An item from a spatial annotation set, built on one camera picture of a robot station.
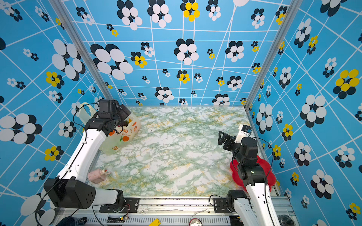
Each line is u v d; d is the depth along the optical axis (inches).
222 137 25.4
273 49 33.1
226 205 28.6
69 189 15.2
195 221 23.9
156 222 27.1
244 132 23.8
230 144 24.7
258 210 17.1
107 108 22.4
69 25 29.6
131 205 28.8
